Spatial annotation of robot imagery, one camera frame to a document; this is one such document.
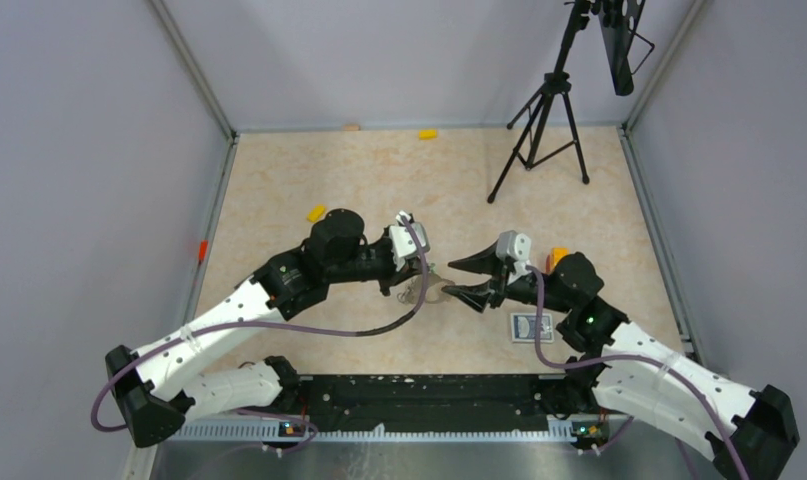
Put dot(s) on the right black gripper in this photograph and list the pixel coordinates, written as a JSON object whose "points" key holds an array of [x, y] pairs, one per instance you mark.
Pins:
{"points": [[485, 262]]}

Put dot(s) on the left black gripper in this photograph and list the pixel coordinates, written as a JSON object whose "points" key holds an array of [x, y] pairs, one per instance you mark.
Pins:
{"points": [[396, 277]]}

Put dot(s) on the metal key holder plate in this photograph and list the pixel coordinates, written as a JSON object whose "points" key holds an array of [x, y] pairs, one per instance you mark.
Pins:
{"points": [[435, 283]]}

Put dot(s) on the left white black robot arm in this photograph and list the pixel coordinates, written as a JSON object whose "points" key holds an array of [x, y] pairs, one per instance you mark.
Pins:
{"points": [[163, 385]]}

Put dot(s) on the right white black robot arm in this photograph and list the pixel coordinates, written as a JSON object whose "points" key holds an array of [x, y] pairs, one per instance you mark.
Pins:
{"points": [[744, 432]]}

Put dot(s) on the orange object behind right arm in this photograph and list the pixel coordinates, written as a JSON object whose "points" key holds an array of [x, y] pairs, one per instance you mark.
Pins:
{"points": [[555, 255]]}

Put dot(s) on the blue playing card deck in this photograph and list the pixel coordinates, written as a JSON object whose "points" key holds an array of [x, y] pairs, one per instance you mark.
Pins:
{"points": [[522, 328]]}

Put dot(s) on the yellow block centre left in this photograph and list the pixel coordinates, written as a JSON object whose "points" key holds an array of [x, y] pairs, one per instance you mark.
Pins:
{"points": [[316, 213]]}

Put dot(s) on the yellow block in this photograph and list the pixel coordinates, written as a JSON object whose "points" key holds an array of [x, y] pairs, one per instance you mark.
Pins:
{"points": [[316, 213], [428, 134]]}

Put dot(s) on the yellow block at back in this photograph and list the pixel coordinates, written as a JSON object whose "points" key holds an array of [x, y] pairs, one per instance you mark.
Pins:
{"points": [[428, 134]]}

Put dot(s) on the black tripod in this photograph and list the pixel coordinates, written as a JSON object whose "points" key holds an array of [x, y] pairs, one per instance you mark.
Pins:
{"points": [[555, 85]]}

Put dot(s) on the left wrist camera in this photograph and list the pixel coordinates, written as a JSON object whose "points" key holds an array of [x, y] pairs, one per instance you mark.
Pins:
{"points": [[407, 236]]}

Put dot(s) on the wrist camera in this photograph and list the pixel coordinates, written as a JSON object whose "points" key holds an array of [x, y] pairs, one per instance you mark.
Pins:
{"points": [[513, 249], [407, 236]]}

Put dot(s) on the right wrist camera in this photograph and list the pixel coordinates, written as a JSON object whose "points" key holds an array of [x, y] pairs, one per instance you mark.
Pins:
{"points": [[513, 249]]}

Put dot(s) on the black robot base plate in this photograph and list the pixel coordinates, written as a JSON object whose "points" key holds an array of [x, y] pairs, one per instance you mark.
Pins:
{"points": [[438, 403]]}

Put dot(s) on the white slotted cable duct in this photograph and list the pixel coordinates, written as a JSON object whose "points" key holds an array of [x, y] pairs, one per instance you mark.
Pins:
{"points": [[263, 430]]}

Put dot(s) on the orange red wall clip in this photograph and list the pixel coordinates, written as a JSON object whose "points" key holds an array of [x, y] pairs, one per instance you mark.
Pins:
{"points": [[202, 250]]}

